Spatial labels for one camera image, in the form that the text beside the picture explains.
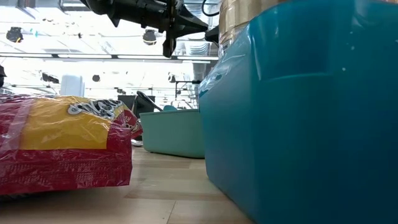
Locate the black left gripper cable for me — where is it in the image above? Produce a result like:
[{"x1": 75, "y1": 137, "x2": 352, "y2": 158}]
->
[{"x1": 201, "y1": 0, "x2": 220, "y2": 17}]

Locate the red yellow ramen packet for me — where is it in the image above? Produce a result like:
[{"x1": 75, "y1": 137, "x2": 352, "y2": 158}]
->
[{"x1": 0, "y1": 93, "x2": 144, "y2": 197}]

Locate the black metal stand frame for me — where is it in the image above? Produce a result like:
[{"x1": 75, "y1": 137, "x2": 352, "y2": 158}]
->
[{"x1": 174, "y1": 80, "x2": 201, "y2": 101}]

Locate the small teal container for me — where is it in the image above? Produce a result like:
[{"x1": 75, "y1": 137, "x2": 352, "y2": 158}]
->
[{"x1": 139, "y1": 108, "x2": 206, "y2": 159}]

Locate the dark ceiling fixture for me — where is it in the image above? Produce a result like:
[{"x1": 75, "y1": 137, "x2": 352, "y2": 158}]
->
[{"x1": 41, "y1": 72, "x2": 60, "y2": 85}]

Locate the black screen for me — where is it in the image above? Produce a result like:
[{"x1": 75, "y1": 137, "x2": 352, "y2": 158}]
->
[{"x1": 117, "y1": 95, "x2": 156, "y2": 114}]

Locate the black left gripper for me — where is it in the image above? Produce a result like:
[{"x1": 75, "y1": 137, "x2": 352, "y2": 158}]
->
[{"x1": 114, "y1": 0, "x2": 220, "y2": 58}]

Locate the black pendant lamp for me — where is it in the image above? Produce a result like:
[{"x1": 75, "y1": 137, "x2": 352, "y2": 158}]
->
[
  {"x1": 142, "y1": 29, "x2": 157, "y2": 46},
  {"x1": 5, "y1": 26, "x2": 24, "y2": 44}
]

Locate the long ceiling light strip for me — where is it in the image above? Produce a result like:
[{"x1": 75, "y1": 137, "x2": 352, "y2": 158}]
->
[{"x1": 0, "y1": 53, "x2": 218, "y2": 62}]

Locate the large teal tray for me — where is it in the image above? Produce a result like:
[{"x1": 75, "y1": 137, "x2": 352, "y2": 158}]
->
[{"x1": 198, "y1": 0, "x2": 398, "y2": 224}]

